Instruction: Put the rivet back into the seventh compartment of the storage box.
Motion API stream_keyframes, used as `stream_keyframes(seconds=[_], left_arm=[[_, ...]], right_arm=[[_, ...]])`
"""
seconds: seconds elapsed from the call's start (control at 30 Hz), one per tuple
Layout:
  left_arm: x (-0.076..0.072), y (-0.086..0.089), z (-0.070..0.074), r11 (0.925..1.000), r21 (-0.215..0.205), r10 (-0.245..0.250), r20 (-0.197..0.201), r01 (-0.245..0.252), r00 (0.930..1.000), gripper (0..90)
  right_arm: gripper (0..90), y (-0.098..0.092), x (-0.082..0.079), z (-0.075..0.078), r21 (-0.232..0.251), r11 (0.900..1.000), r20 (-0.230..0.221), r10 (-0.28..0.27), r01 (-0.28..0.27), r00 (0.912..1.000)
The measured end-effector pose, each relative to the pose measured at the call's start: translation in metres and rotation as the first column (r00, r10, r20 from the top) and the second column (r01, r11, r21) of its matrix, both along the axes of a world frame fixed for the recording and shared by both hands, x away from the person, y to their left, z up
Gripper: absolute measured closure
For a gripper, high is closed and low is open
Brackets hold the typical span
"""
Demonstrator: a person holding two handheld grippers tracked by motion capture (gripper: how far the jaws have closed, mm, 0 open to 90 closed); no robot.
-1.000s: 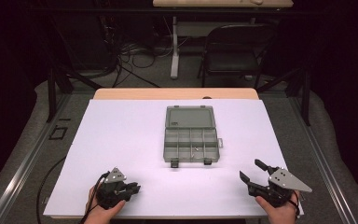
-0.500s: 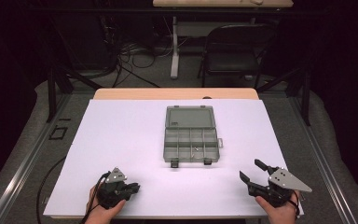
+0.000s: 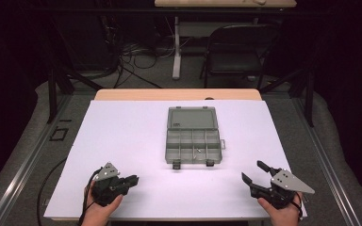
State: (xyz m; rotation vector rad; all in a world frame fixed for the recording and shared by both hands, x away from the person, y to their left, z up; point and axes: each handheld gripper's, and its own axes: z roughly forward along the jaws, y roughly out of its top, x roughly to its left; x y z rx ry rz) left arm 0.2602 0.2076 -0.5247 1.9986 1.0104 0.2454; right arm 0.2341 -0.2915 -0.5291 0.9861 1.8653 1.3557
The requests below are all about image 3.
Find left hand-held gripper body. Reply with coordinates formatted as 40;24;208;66
91;161;130;207

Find wooden desk with white leg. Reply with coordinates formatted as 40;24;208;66
154;0;298;81

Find grey plastic organizer box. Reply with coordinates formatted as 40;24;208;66
164;105;226;170

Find metal floor rail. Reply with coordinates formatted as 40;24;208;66
290;97;362;226
0;93;74;226

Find person's left hand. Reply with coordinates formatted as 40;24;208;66
81;182;124;226

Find person's right hand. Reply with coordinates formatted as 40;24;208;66
257;192;304;226

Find tangle of black cables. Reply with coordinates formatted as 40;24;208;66
105;17;177;89

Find white board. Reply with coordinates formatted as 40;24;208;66
42;99;308;220

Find wooden table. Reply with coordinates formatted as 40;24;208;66
93;88;263;102

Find black folding chair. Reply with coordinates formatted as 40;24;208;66
200;23;281;90

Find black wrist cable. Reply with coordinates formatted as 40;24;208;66
290;193;304;220

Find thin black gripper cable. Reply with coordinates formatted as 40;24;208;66
78;169;104;226

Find thick black cable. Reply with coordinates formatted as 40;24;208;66
36;157;68;226

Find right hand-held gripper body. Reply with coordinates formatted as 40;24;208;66
249;167;316;210

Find black metal stand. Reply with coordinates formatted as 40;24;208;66
45;67;105;124
258;67;316;128

